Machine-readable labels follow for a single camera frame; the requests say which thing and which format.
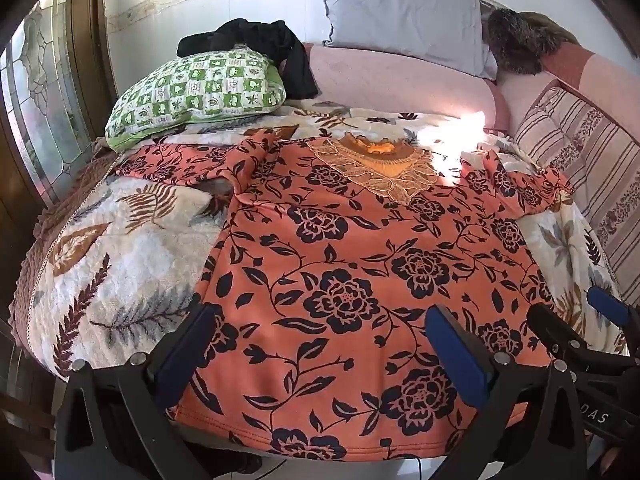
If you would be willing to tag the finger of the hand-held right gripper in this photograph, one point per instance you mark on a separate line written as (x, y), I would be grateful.
(550, 327)
(607, 305)

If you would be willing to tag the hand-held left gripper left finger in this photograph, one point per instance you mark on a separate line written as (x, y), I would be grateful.
(186, 352)

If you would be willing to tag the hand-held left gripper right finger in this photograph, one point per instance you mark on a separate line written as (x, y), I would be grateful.
(457, 355)

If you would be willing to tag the orange floral shirt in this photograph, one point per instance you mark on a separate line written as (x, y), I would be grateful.
(340, 260)

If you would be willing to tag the cream leaf-print blanket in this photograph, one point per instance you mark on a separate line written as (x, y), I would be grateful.
(115, 270)

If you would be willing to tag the striped pink cushion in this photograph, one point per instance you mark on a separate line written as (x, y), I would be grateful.
(590, 160)

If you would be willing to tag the green patterned pillow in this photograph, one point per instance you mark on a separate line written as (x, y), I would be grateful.
(200, 90)

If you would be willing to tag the pink long pillow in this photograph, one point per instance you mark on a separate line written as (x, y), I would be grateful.
(390, 85)

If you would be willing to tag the brown furry cloth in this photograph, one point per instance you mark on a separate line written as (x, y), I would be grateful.
(515, 40)

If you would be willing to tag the wooden door with patterned glass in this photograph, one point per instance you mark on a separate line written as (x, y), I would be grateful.
(35, 85)

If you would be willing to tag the black cloth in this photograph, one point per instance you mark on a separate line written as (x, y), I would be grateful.
(295, 60)

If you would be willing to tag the grey pillow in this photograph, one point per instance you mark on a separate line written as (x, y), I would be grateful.
(400, 15)

